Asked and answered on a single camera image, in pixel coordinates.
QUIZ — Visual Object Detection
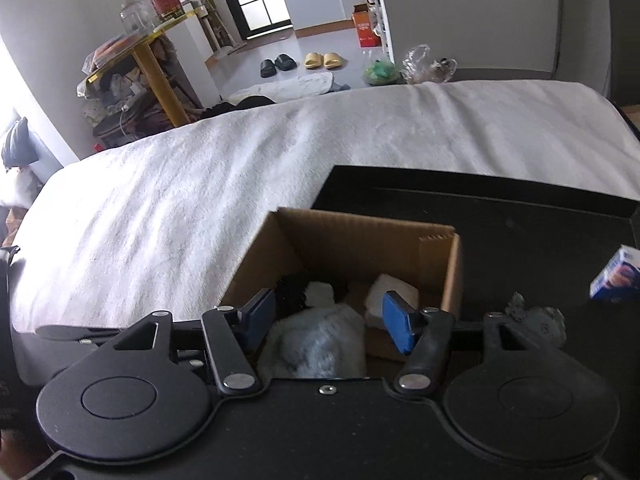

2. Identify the blue-grey fabric plush toy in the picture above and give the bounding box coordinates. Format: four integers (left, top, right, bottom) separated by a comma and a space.
506, 292, 566, 349

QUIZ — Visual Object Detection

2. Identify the blue tissue pack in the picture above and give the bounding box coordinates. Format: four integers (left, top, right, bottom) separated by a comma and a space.
589, 245, 640, 302

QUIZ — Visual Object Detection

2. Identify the white sponge block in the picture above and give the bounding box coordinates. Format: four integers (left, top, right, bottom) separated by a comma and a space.
363, 273, 420, 331

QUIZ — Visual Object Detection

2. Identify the brown cardboard box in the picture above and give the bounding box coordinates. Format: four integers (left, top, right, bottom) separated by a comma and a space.
221, 206, 464, 378

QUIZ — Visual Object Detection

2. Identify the white towel cover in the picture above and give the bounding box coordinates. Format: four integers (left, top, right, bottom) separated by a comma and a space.
11, 80, 639, 333

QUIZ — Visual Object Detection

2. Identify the black square tray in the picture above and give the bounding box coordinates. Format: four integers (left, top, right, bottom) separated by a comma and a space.
312, 166, 639, 387

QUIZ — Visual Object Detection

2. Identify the white floor towel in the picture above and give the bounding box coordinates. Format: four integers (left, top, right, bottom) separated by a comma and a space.
226, 72, 334, 105

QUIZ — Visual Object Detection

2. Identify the green plastic bag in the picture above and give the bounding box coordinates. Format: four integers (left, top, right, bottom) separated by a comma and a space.
363, 58, 401, 87

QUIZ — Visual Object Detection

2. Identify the clear plastic bag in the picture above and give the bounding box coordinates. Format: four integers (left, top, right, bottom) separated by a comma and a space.
401, 44, 458, 84

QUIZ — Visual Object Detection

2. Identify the pair of black slippers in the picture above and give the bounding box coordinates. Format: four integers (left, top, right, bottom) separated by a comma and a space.
259, 53, 297, 79

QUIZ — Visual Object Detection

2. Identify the pair of yellow slippers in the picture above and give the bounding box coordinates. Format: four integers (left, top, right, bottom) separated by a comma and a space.
304, 52, 343, 70

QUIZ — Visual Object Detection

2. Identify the yellow round side table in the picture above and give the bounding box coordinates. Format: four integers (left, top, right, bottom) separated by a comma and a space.
84, 6, 207, 127

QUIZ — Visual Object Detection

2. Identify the orange cardboard box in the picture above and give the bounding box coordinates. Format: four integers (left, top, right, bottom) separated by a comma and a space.
352, 3, 382, 49

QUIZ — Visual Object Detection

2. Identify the clear glass jar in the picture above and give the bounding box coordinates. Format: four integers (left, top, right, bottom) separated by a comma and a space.
119, 0, 150, 34

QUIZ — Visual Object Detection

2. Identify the red tin jar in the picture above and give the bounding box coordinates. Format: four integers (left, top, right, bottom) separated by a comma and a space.
150, 0, 183, 21

